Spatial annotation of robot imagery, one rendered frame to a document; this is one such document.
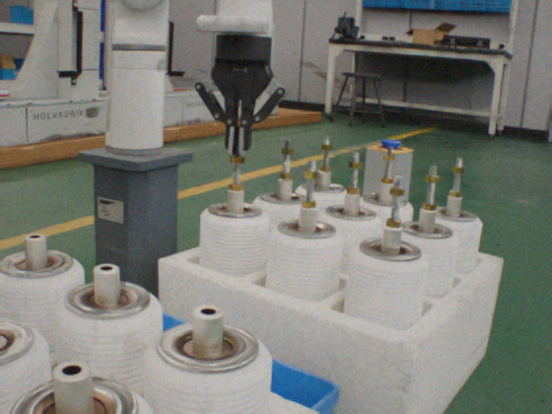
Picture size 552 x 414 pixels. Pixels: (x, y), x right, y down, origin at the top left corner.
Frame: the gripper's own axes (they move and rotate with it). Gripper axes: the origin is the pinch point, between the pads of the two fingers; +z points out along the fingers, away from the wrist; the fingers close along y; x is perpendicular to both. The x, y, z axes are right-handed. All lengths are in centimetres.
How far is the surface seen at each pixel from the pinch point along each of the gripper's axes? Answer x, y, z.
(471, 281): -2.2, -34.3, 17.1
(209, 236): 4.1, 2.3, 12.7
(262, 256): 1.3, -4.6, 15.6
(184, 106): -247, 99, 16
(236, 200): 1.0, -0.4, 8.2
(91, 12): -180, 127, -34
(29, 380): 45.6, 2.5, 11.4
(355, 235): -1.1, -16.9, 11.8
